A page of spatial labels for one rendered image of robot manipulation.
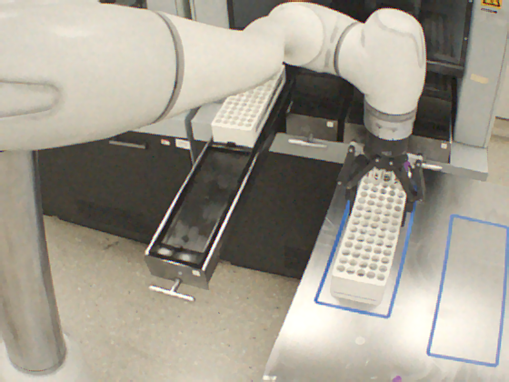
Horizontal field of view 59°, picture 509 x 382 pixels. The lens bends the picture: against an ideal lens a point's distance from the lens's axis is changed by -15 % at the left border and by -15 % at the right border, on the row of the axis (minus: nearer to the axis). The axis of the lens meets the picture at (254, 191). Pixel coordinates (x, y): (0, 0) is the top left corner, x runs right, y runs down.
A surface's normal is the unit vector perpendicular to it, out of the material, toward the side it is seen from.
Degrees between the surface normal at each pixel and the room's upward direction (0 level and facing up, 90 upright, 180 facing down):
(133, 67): 71
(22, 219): 92
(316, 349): 0
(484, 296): 0
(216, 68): 84
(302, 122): 90
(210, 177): 0
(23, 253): 89
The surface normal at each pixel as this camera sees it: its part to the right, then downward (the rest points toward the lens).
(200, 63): 0.87, 0.07
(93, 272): -0.07, -0.70
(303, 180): -0.31, 0.70
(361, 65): -0.76, 0.47
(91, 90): 0.69, 0.40
